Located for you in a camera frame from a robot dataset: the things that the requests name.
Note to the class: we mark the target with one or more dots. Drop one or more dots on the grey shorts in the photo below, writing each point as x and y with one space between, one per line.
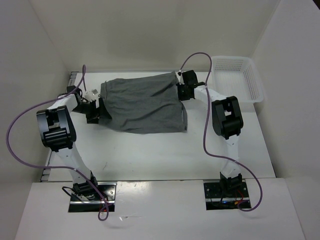
145 105

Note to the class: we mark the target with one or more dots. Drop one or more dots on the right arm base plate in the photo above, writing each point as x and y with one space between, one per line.
215 199

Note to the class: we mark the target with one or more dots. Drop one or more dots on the white perforated plastic basket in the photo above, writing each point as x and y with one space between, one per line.
237 76

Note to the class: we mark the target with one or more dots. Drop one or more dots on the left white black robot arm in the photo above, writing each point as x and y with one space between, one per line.
86 189

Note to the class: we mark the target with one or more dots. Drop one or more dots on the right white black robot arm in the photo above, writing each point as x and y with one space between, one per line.
227 123

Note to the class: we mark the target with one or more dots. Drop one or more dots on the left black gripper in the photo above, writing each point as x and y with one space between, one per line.
100 111

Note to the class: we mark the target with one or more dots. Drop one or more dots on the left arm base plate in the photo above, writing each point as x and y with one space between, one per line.
93 203

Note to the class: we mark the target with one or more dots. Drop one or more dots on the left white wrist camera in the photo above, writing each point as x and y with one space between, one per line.
92 95

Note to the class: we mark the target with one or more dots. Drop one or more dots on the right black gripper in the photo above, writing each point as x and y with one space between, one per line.
180 96

